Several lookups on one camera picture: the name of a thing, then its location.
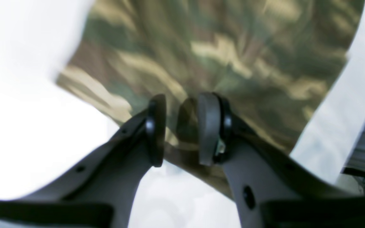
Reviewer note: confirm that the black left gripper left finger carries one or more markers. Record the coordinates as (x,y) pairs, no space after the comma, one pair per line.
(98,191)

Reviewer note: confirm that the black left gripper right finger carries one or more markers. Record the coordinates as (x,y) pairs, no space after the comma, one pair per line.
(269,188)

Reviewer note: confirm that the camouflage T-shirt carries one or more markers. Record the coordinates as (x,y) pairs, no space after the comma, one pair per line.
(274,60)

